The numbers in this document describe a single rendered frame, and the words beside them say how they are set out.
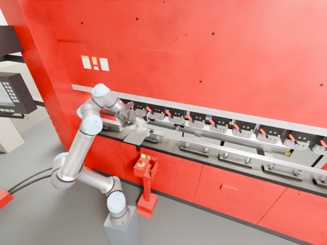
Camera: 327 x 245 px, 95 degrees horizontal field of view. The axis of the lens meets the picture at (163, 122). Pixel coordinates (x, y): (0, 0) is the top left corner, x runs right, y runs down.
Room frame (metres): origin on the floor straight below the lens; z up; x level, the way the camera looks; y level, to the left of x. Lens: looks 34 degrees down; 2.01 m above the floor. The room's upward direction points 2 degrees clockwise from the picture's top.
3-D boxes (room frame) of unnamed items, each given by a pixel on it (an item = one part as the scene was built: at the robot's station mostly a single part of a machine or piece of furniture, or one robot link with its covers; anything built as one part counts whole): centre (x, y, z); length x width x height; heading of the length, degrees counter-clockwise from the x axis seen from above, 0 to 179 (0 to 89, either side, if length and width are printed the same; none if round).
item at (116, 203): (0.55, 0.31, 0.94); 0.13 x 0.12 x 0.14; 27
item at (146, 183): (1.04, 0.17, 0.39); 0.06 x 0.06 x 0.54; 71
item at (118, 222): (0.54, 0.31, 0.82); 0.15 x 0.15 x 0.10
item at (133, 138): (1.25, 0.27, 1.00); 0.26 x 0.18 x 0.01; 162
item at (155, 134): (1.37, 0.17, 0.92); 0.39 x 0.06 x 0.10; 72
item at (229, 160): (1.02, -0.71, 0.89); 0.30 x 0.05 x 0.03; 72
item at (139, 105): (1.39, 0.25, 1.26); 0.15 x 0.09 x 0.17; 72
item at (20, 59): (1.53, 1.54, 1.67); 0.40 x 0.24 x 0.07; 72
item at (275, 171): (0.89, -1.09, 0.89); 0.30 x 0.05 x 0.03; 72
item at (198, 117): (1.20, -0.32, 1.26); 0.15 x 0.09 x 0.17; 72
